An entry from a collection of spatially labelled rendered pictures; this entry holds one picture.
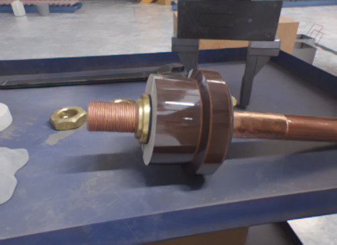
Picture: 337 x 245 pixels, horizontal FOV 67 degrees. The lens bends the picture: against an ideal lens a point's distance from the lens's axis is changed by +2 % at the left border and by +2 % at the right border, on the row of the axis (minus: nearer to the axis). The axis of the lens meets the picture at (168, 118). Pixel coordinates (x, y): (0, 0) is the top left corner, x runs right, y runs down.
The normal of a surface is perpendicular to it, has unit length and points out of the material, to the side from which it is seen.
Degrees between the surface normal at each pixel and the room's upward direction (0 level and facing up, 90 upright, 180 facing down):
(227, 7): 90
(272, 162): 0
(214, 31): 90
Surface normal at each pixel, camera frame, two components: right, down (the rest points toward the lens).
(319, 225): -0.01, -0.86
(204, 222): 0.17, 0.51
